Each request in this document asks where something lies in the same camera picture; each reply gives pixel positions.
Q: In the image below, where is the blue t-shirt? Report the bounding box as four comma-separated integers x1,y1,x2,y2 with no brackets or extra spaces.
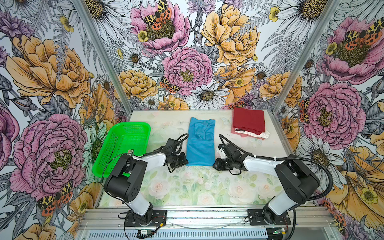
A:
186,118,216,166

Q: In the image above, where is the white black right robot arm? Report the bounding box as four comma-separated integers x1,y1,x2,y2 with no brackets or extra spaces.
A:
213,144,320,225

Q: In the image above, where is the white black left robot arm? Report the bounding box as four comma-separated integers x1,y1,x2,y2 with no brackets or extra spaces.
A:
103,134,189,226

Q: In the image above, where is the pink folded t-shirt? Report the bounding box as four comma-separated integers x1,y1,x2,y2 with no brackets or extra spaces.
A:
231,127,270,140

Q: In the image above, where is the white folded t-shirt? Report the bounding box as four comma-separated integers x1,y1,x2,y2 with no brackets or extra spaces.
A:
234,129,270,140

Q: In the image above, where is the dark red folded t-shirt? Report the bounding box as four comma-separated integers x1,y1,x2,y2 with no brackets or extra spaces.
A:
232,108,266,135

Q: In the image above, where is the green plastic basket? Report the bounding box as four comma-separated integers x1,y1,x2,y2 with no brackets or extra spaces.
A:
93,122,151,178

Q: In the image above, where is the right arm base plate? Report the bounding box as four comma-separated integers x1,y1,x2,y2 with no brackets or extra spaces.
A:
245,209,291,226

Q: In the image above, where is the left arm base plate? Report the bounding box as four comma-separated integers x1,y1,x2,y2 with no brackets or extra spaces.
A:
123,210,167,227

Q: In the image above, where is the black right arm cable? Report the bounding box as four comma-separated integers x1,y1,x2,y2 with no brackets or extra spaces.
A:
218,133,334,202

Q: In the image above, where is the aluminium front base frame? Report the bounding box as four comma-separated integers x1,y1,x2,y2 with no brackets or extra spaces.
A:
76,205,343,240

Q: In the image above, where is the aluminium left corner post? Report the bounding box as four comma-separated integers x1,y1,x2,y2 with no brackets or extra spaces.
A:
74,1,133,120

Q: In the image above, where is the aluminium corner post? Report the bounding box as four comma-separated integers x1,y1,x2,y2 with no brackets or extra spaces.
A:
74,1,133,120
272,1,339,114

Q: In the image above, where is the aluminium right corner post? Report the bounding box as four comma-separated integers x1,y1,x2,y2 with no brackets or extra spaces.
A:
272,1,339,114

